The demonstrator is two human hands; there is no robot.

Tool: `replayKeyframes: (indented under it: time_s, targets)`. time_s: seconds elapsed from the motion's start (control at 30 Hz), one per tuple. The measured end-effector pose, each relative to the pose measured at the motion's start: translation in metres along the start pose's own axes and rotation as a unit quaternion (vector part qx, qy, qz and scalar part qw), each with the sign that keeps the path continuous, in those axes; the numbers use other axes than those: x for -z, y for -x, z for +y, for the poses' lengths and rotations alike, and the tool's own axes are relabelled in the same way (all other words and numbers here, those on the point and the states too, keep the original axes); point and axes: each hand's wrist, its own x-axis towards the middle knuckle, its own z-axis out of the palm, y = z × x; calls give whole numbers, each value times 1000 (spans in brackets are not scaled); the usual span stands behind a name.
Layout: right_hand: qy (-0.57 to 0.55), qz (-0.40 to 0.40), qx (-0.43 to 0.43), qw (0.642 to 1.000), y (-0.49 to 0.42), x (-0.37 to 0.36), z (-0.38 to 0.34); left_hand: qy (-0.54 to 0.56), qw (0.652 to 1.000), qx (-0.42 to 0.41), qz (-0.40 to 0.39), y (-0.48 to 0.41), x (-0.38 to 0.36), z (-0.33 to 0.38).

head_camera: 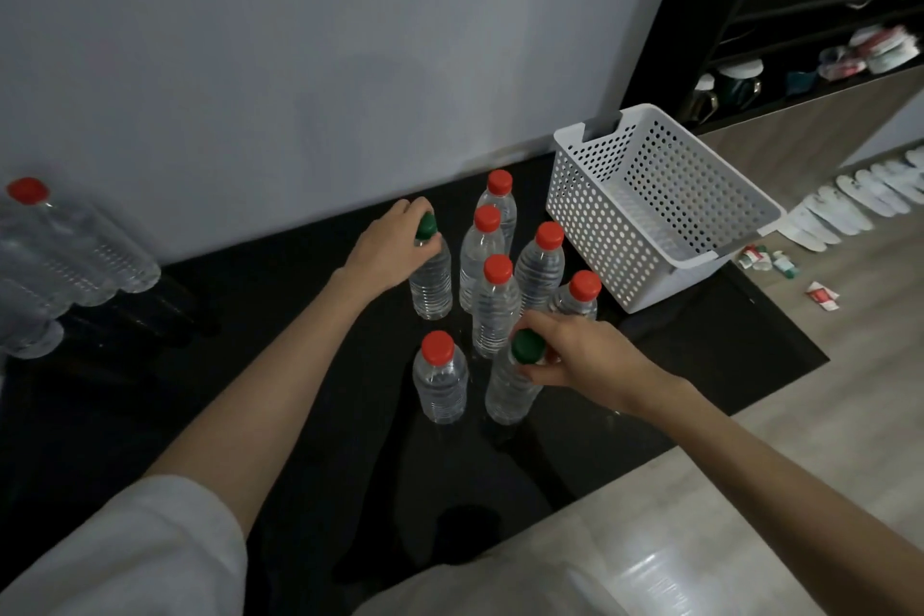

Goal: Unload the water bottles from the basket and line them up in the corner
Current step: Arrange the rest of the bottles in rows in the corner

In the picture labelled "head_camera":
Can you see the small green white sachet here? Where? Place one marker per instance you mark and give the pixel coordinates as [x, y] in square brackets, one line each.
[783, 265]

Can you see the small red white sachet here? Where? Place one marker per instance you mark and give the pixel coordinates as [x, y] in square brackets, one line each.
[821, 294]

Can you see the person's left hand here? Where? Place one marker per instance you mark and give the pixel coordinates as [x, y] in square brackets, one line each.
[390, 247]

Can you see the person's right forearm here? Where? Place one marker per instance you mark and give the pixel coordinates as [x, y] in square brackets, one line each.
[794, 500]

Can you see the small red green sachet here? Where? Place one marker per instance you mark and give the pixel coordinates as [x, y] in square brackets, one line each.
[752, 257]

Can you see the person's white shirt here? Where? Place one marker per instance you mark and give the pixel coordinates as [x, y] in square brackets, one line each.
[123, 550]

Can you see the black glossy table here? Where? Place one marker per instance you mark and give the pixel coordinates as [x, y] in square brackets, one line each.
[253, 276]

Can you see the glass mug with white lid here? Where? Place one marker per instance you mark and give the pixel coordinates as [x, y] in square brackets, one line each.
[702, 99]

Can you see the wooden cabinet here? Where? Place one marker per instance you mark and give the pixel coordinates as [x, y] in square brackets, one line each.
[808, 139]

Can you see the dark green mug white lid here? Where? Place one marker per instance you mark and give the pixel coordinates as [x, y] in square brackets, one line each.
[740, 88]

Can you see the person's right hand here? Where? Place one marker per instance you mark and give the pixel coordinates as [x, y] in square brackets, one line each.
[606, 363]

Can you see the black shelf unit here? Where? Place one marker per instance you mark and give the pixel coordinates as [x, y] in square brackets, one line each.
[671, 23]

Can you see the white perforated plastic basket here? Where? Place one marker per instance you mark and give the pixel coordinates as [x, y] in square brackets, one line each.
[650, 189]

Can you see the row of white slippers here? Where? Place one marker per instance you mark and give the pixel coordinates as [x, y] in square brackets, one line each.
[830, 215]

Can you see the group of clear water bottles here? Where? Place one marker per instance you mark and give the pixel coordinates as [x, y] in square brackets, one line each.
[498, 269]

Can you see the teal cup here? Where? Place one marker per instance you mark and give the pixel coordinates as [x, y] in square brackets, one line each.
[800, 83]

